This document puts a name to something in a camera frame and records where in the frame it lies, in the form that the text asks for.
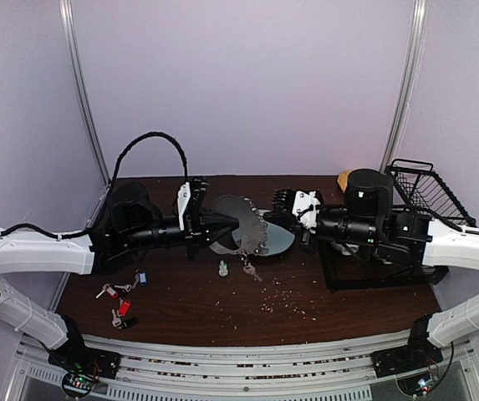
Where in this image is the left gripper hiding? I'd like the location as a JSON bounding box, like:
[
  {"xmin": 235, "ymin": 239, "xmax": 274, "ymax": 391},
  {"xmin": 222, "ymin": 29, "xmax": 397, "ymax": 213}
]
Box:
[{"xmin": 125, "ymin": 207, "xmax": 238, "ymax": 260}]

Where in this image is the grey leather key holder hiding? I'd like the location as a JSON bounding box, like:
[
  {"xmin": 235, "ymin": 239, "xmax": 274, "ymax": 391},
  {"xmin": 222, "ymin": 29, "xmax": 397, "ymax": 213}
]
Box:
[{"xmin": 210, "ymin": 195, "xmax": 268, "ymax": 256}]

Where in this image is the silver key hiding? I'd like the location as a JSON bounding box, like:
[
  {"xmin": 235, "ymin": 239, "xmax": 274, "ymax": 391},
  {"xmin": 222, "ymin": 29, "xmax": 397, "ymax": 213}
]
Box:
[
  {"xmin": 114, "ymin": 284, "xmax": 133, "ymax": 292},
  {"xmin": 241, "ymin": 254, "xmax": 262, "ymax": 282},
  {"xmin": 111, "ymin": 309, "xmax": 122, "ymax": 327}
]

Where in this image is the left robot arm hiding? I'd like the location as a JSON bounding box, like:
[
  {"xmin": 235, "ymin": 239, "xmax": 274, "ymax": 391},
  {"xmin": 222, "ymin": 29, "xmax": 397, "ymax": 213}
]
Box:
[{"xmin": 0, "ymin": 180, "xmax": 239, "ymax": 371}]

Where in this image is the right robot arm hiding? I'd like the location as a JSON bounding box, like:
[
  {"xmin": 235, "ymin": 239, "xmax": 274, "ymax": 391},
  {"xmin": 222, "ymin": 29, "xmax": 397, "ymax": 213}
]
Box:
[{"xmin": 263, "ymin": 169, "xmax": 479, "ymax": 369}]

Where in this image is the light blue flower plate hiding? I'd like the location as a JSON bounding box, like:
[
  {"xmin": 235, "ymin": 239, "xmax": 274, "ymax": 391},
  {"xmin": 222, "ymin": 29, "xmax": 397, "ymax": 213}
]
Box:
[{"xmin": 223, "ymin": 221, "xmax": 295, "ymax": 257}]

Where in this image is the pale green key tag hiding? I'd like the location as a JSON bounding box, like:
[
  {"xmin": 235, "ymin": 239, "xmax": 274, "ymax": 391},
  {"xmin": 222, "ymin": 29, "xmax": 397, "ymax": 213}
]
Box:
[{"xmin": 218, "ymin": 260, "xmax": 229, "ymax": 277}]

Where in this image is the orange dotted plate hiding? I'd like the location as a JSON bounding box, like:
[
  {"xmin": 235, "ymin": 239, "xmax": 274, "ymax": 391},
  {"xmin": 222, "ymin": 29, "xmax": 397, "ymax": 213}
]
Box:
[{"xmin": 337, "ymin": 170, "xmax": 353, "ymax": 193}]

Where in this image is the blue key tag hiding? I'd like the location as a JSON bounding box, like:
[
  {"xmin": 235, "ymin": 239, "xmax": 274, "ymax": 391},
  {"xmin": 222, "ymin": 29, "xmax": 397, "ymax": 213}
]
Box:
[{"xmin": 135, "ymin": 270, "xmax": 148, "ymax": 287}]

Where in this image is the red key tag with key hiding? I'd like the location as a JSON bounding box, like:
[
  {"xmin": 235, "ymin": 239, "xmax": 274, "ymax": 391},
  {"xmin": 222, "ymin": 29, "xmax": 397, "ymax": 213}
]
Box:
[{"xmin": 95, "ymin": 284, "xmax": 119, "ymax": 299}]

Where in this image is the black key tag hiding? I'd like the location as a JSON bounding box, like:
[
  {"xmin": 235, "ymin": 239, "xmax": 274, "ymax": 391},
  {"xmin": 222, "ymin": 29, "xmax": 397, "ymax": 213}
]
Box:
[{"xmin": 121, "ymin": 317, "xmax": 140, "ymax": 329}]

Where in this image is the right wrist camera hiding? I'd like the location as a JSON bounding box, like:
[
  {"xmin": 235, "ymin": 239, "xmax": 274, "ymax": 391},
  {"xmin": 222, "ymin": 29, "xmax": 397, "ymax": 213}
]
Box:
[{"xmin": 272, "ymin": 189, "xmax": 322, "ymax": 213}]

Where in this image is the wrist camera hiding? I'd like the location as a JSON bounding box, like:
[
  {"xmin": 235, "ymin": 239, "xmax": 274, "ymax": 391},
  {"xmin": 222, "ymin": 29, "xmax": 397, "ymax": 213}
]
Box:
[
  {"xmin": 176, "ymin": 176, "xmax": 209, "ymax": 231},
  {"xmin": 272, "ymin": 189, "xmax": 322, "ymax": 213}
]

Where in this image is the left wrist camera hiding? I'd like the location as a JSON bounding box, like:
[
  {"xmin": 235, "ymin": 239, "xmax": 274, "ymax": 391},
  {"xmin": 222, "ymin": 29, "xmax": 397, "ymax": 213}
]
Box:
[{"xmin": 176, "ymin": 176, "xmax": 209, "ymax": 231}]

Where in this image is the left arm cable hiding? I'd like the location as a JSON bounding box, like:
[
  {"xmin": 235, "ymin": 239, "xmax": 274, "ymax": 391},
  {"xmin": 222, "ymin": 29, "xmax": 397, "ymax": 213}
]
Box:
[{"xmin": 0, "ymin": 131, "xmax": 189, "ymax": 243}]

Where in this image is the black wire dish rack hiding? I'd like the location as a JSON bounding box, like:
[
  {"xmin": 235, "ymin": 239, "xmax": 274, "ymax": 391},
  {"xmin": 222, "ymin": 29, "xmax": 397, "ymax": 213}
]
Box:
[{"xmin": 317, "ymin": 159, "xmax": 476, "ymax": 292}]

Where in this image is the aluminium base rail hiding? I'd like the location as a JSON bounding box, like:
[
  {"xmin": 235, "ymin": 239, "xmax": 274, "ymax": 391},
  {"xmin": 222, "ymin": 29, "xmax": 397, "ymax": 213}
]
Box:
[{"xmin": 1, "ymin": 330, "xmax": 479, "ymax": 400}]

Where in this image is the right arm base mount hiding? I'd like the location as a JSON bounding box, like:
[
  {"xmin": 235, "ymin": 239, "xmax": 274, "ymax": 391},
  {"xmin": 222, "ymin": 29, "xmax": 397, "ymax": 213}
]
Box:
[{"xmin": 371, "ymin": 345, "xmax": 443, "ymax": 398}]

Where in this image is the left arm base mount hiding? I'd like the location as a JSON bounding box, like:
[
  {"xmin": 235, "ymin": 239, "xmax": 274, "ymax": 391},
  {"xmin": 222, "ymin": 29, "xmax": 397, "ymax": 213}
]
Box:
[{"xmin": 43, "ymin": 334, "xmax": 121, "ymax": 399}]

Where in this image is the right aluminium post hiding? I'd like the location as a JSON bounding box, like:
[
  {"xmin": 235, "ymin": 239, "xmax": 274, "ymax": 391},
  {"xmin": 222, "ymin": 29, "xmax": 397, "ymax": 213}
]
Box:
[{"xmin": 380, "ymin": 0, "xmax": 429, "ymax": 171}]

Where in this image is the aluminium post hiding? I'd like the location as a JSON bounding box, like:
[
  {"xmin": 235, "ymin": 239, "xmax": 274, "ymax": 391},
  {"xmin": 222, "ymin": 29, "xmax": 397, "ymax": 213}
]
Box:
[
  {"xmin": 59, "ymin": 0, "xmax": 110, "ymax": 186},
  {"xmin": 380, "ymin": 0, "xmax": 429, "ymax": 171}
]

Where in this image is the left aluminium post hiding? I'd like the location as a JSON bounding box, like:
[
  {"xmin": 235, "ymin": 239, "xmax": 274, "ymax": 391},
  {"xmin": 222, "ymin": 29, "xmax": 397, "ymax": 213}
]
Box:
[{"xmin": 59, "ymin": 0, "xmax": 110, "ymax": 186}]

